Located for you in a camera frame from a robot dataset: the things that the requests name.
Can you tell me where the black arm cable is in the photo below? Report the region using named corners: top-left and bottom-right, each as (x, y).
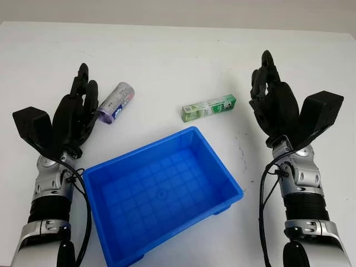
top-left (258, 162), bottom-right (290, 267)
top-left (57, 158), bottom-right (93, 267)

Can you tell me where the blue plastic tray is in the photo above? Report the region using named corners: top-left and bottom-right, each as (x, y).
top-left (82, 126), bottom-right (245, 265)

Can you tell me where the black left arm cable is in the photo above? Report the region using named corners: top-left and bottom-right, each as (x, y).
top-left (57, 158), bottom-right (93, 267)

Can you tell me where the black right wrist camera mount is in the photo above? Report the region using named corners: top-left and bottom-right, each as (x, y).
top-left (288, 91), bottom-right (345, 152)

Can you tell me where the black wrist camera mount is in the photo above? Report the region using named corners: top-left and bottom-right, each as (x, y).
top-left (12, 106), bottom-right (61, 161)
top-left (288, 91), bottom-right (345, 152)

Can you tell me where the silver purple drink can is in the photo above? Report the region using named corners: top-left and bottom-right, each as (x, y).
top-left (96, 82), bottom-right (136, 125)

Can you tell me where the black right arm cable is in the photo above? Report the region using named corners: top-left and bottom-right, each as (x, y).
top-left (258, 162), bottom-right (290, 267)

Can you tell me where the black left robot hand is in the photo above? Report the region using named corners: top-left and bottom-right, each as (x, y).
top-left (52, 63), bottom-right (100, 159)

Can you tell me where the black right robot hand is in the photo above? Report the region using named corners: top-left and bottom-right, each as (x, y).
top-left (248, 50), bottom-right (301, 139)

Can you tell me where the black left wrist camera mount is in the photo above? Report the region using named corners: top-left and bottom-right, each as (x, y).
top-left (12, 106), bottom-right (61, 161)

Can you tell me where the green chewing gum pack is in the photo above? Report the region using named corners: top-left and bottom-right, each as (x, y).
top-left (181, 93), bottom-right (238, 123)

